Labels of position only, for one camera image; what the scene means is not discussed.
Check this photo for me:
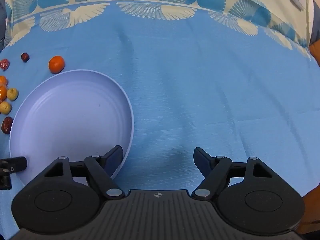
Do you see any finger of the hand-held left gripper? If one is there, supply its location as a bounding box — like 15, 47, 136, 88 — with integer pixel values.
0, 156, 28, 174
0, 172, 12, 190

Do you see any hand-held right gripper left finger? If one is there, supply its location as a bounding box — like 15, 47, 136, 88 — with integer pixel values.
44, 145, 126, 200

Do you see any lavender round plate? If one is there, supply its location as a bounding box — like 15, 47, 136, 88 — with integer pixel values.
9, 69, 135, 185

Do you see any blue sofa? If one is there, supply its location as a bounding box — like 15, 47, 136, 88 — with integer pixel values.
0, 0, 8, 53

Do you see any large dark red jujube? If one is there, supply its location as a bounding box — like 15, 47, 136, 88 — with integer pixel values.
1, 116, 14, 135

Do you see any bare orange mandarin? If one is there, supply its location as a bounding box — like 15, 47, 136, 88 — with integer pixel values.
48, 55, 66, 74

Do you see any yellow-green jujube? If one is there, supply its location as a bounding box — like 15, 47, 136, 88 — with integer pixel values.
0, 101, 12, 115
7, 88, 19, 101

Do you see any blue bird-print blanket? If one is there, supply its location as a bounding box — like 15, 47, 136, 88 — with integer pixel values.
0, 0, 320, 240

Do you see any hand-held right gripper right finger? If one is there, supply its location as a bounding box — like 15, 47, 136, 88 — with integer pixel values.
191, 147, 273, 201

